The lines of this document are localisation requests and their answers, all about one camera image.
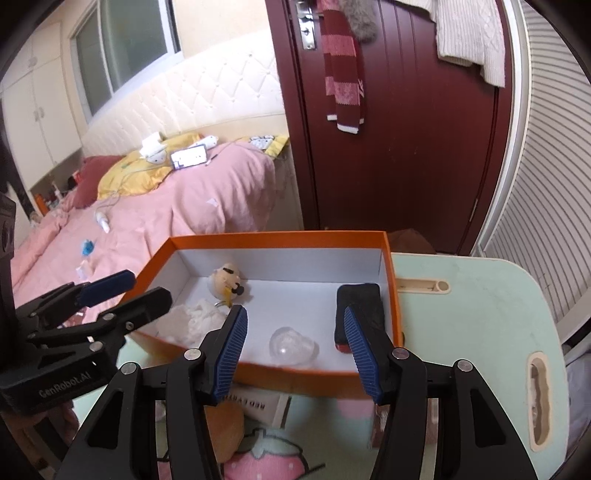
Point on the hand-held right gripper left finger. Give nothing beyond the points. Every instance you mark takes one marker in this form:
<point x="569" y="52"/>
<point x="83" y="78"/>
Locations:
<point x="231" y="350"/>

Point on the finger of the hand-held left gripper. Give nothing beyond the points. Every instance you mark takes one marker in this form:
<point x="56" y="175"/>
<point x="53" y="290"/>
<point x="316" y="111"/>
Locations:
<point x="111" y="281"/>
<point x="143" y="307"/>

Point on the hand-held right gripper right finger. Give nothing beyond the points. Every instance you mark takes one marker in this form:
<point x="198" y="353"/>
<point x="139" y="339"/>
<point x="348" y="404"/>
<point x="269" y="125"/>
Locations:
<point x="362" y="355"/>

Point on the white tissue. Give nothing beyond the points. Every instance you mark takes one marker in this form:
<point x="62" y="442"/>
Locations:
<point x="194" y="318"/>

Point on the black eraser block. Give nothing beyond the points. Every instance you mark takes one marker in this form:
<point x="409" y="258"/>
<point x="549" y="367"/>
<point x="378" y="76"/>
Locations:
<point x="364" y="300"/>

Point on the white rectangular packet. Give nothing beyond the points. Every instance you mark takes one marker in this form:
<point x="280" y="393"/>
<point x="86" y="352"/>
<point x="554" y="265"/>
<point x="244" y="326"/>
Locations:
<point x="268" y="406"/>

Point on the orange cardboard box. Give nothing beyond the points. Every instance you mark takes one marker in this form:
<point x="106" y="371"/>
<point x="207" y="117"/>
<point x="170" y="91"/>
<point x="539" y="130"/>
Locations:
<point x="277" y="241"/>

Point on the small blue object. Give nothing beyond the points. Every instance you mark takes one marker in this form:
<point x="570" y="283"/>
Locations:
<point x="87" y="248"/>

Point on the clear plastic bulb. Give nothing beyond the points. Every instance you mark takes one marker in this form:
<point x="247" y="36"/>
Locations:
<point x="291" y="346"/>

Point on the white handheld device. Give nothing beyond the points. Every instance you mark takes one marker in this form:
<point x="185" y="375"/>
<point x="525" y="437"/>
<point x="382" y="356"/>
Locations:
<point x="102" y="221"/>

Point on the dark red pillow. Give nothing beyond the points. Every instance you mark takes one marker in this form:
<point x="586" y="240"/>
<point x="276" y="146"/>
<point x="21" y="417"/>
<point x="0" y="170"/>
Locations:
<point x="94" y="180"/>

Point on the plain yellow pillow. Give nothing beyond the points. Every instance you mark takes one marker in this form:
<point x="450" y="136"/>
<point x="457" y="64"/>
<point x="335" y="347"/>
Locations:
<point x="129" y="180"/>

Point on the cluttered bedside shelf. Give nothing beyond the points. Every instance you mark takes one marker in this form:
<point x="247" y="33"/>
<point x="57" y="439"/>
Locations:
<point x="51" y="196"/>

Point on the pink blanket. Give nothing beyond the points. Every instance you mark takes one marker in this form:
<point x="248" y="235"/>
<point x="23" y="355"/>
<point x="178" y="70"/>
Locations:
<point x="184" y="207"/>

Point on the light green printed desk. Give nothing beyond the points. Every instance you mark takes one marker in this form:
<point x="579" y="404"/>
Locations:
<point x="485" y="314"/>

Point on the white charger box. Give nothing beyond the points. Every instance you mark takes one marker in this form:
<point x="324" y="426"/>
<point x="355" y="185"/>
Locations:
<point x="152" y="147"/>

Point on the white remote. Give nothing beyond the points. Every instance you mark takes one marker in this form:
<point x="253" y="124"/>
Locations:
<point x="209" y="141"/>

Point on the dark red wooden door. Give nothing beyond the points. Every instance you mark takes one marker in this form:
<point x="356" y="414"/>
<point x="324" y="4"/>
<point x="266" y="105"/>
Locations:
<point x="415" y="161"/>

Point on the cream tufted headboard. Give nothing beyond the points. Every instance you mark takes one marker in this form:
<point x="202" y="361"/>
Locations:
<point x="207" y="101"/>

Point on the yellow pillow with white print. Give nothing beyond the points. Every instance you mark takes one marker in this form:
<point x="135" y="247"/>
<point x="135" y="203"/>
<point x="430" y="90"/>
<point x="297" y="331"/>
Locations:
<point x="272" y="145"/>

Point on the window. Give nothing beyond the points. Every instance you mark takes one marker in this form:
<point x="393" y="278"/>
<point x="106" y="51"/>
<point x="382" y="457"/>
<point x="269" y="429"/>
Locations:
<point x="134" y="41"/>

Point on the white louvered wardrobe door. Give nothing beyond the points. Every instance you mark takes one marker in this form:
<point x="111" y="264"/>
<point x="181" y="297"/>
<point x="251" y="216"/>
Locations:
<point x="545" y="184"/>

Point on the red striped scarf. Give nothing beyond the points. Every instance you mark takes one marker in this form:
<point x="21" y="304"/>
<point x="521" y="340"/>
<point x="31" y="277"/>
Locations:
<point x="344" y="69"/>

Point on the grey fur piece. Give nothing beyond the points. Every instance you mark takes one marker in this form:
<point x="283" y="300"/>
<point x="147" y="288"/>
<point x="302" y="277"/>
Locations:
<point x="362" y="21"/>

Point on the white knit sweater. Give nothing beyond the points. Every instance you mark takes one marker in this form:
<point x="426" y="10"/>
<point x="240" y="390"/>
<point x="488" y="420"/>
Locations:
<point x="466" y="37"/>

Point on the white wall cabinet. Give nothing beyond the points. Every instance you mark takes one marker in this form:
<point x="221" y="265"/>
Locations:
<point x="46" y="115"/>

